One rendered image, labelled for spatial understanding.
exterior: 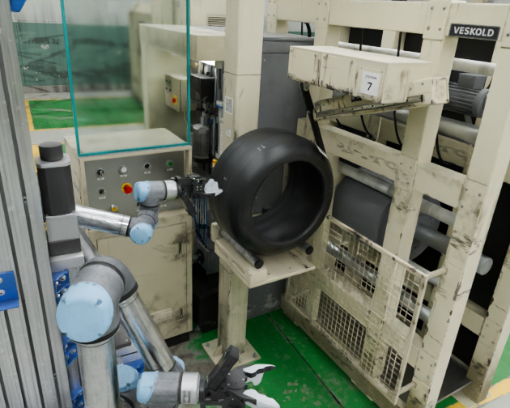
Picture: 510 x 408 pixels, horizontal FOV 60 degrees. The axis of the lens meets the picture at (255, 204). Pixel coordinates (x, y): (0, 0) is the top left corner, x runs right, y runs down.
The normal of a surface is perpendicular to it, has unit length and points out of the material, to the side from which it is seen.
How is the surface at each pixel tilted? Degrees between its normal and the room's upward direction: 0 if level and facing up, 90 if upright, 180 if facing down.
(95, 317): 83
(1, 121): 90
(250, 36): 90
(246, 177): 65
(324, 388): 0
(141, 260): 90
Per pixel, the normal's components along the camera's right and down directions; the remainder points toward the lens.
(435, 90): 0.51, 0.07
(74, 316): 0.03, 0.29
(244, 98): 0.51, 0.37
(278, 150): 0.21, -0.37
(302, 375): 0.05, -0.91
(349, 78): -0.86, 0.17
